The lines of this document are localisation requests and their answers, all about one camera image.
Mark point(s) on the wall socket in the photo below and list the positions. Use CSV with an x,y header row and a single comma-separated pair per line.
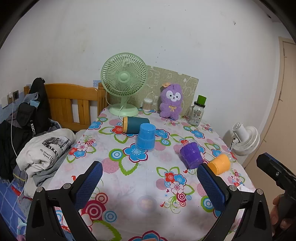
x,y
15,95

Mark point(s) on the wooden bed headboard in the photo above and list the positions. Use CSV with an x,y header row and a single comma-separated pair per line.
x,y
67,92

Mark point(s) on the cotton swab jar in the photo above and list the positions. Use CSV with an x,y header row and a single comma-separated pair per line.
x,y
147,105

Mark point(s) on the patterned green foam board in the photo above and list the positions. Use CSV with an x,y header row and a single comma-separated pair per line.
x,y
180,80

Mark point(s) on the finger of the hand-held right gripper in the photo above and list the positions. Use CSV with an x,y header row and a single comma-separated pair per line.
x,y
275,166

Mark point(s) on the white printed folded shirt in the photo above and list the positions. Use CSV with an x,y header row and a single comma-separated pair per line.
x,y
46,148

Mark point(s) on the floral tablecloth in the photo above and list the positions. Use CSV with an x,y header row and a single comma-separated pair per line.
x,y
138,176

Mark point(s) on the blue face mask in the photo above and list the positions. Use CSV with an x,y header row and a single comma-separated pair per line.
x,y
34,103

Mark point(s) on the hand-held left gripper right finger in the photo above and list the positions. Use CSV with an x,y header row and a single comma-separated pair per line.
x,y
211,187

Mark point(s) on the teal cup with orange lid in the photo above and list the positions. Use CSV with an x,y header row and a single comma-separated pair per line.
x,y
137,125

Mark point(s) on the grey folded clothes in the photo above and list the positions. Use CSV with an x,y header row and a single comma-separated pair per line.
x,y
44,176

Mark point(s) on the blue checked bedsheet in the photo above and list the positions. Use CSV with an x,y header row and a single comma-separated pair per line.
x,y
11,208

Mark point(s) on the blue cup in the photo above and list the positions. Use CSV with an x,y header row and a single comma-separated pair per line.
x,y
145,138

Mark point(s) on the beige door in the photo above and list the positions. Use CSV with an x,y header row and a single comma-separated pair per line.
x,y
286,104

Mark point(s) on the person's right hand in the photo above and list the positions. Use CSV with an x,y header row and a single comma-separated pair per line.
x,y
275,215

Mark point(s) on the glass bottle with green lid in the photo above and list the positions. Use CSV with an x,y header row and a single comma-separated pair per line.
x,y
197,113

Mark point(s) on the black clothing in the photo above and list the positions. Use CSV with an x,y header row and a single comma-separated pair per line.
x,y
7,148

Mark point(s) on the black bag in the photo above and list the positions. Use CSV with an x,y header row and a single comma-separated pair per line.
x,y
38,120

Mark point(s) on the purple plush toy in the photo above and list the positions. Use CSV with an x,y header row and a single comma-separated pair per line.
x,y
171,99

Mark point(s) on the white standing fan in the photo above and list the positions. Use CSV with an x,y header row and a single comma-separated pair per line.
x,y
246,139

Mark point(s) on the purple cup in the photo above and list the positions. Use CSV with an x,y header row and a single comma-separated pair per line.
x,y
191,155

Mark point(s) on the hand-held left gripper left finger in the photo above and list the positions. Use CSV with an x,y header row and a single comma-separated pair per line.
x,y
89,183

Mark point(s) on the green desk fan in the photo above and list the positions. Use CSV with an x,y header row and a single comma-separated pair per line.
x,y
124,77

